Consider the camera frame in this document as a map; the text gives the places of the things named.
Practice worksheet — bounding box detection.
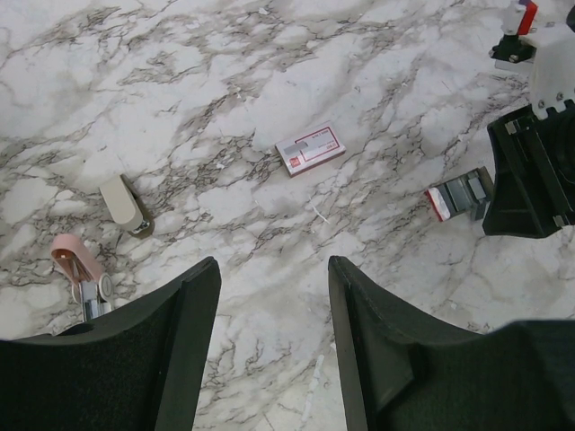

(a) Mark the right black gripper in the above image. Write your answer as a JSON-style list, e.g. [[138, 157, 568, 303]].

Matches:
[[482, 105, 574, 239]]

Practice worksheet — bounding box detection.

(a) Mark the staple box with staples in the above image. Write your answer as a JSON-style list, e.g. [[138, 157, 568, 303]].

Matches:
[[425, 167, 494, 222]]

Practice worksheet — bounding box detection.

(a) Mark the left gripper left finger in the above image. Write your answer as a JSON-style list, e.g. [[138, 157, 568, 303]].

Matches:
[[1, 257, 221, 430]]

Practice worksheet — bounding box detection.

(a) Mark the red white staple box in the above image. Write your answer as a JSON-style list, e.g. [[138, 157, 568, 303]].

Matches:
[[275, 121, 346, 178]]

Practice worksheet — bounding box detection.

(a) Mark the beige stapler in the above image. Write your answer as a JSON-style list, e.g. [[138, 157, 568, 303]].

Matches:
[[99, 174, 155, 238]]

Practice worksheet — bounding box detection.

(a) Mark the pink stapler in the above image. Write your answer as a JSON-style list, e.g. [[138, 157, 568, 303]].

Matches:
[[50, 233, 114, 321]]

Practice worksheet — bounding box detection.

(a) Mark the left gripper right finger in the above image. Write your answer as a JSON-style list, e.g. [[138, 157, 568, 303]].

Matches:
[[328, 256, 574, 430]]

